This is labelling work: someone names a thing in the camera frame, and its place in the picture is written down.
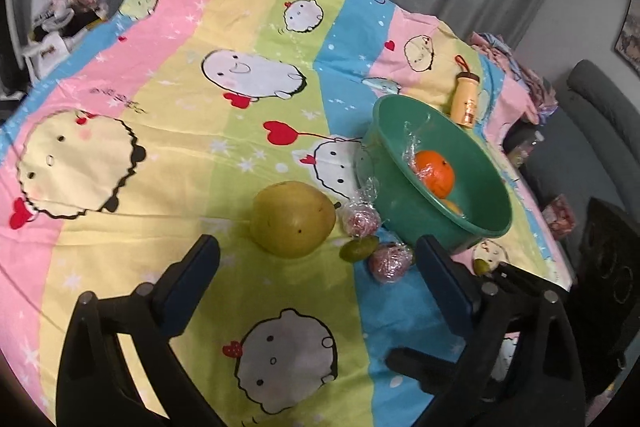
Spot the yellow-green pear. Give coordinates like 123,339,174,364
250,181,337,258

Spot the grey ribbed sofa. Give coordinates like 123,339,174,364
520,59,640,228

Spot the dried fruit packet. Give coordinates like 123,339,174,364
542,194,576,240

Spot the cartoon printed blanket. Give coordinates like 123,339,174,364
0,0,573,427

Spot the plastic-wrapped red fruit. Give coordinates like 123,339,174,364
341,179,385,239
368,244,416,284

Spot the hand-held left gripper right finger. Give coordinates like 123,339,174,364
415,234,588,427

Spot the yellow bear print bottle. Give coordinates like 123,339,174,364
452,55,482,128

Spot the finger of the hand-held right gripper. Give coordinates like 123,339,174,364
482,263,556,295
385,346,473,389

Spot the plastic-wrapped orange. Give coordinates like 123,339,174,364
402,119,457,200

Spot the framed wall picture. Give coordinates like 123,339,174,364
614,14,640,70

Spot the green plastic basin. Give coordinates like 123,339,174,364
361,94,513,253

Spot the white plastic item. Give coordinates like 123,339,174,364
22,4,88,70

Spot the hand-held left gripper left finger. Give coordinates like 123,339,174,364
55,234,223,427

